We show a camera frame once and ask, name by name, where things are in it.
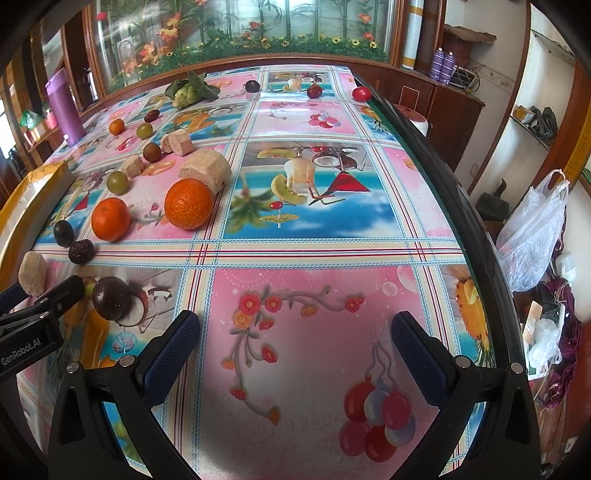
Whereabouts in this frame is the dark wrinkled passion fruit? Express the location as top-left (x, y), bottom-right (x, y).
top-left (68, 239), bottom-right (95, 265)

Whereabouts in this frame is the smaller orange tangerine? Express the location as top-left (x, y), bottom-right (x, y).
top-left (91, 198), bottom-right (131, 242)

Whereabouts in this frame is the large orange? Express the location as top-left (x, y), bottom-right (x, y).
top-left (164, 178), bottom-right (213, 230)

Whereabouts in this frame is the large beige sponge cake piece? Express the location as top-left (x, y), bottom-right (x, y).
top-left (178, 149), bottom-right (231, 195)

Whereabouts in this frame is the green round fruit near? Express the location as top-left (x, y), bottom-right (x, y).
top-left (107, 171), bottom-right (129, 195)

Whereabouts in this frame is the green round fruit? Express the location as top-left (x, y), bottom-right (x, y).
top-left (107, 171), bottom-right (129, 195)
top-left (135, 122), bottom-right (153, 140)

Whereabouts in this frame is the small beige cake piece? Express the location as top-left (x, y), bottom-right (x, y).
top-left (120, 154), bottom-right (146, 178)

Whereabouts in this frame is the white plastic bag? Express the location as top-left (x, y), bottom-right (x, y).
top-left (496, 169), bottom-right (569, 293)

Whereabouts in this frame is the brown round fruit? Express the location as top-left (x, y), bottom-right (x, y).
top-left (142, 142), bottom-right (162, 163)

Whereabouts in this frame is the small orange tangerine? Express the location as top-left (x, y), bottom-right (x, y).
top-left (108, 118), bottom-right (125, 136)

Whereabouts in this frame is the green round fruit far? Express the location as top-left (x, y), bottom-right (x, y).
top-left (135, 122), bottom-right (153, 140)

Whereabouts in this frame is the purple thermos bottle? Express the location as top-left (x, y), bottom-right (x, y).
top-left (45, 68), bottom-right (86, 147)

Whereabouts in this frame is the beige cake roll slice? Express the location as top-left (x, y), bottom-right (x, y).
top-left (160, 129), bottom-right (194, 156)

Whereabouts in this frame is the dark red date fruit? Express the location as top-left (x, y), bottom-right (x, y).
top-left (144, 109), bottom-right (160, 123)

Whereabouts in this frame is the colourful fruit print tablecloth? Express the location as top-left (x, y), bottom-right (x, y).
top-left (17, 65), bottom-right (494, 479)

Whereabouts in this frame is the green custard apple with leaves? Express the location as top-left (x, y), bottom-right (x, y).
top-left (164, 71), bottom-right (221, 110)

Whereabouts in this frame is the dark purple plum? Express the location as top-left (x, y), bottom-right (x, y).
top-left (245, 80), bottom-right (260, 93)

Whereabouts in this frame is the bright red tomato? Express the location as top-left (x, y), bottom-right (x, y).
top-left (352, 86), bottom-right (372, 102)

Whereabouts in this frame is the purple spray can left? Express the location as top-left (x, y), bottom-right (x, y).
top-left (429, 47), bottom-right (445, 82)

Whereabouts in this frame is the purple spray can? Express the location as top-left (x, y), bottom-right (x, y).
top-left (429, 47), bottom-right (445, 82)
top-left (440, 52), bottom-right (456, 85)

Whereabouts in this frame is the purple spray can right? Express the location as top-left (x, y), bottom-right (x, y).
top-left (440, 52), bottom-right (456, 85)

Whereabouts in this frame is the dark red cherry fruit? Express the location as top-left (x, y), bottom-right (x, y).
top-left (307, 83), bottom-right (322, 99)

